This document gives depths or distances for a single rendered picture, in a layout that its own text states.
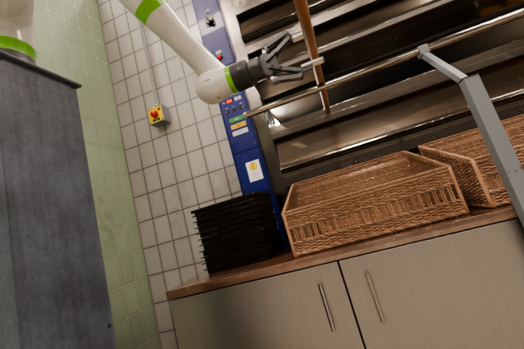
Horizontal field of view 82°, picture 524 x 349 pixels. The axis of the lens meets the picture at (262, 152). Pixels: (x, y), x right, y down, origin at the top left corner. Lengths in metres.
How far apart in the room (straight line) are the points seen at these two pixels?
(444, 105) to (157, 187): 1.55
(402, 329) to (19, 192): 1.00
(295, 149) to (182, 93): 0.76
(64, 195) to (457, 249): 1.01
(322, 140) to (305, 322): 0.86
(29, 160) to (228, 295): 0.70
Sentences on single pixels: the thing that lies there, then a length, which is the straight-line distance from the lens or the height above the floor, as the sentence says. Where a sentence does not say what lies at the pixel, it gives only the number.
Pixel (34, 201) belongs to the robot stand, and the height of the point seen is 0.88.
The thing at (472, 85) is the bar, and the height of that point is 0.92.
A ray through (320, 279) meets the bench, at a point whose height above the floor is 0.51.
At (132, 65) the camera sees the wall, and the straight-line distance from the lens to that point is 2.16.
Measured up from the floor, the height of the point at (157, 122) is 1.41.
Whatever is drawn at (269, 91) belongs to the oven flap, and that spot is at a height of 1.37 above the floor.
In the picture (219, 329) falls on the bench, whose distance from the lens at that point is 1.16.
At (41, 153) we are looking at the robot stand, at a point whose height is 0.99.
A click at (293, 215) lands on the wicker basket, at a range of 1.05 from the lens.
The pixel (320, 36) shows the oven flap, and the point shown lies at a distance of 1.76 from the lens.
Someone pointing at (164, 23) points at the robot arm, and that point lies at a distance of 1.16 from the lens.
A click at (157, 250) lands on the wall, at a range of 1.88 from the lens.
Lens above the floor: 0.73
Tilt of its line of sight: 12 degrees up
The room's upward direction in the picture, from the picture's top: 16 degrees counter-clockwise
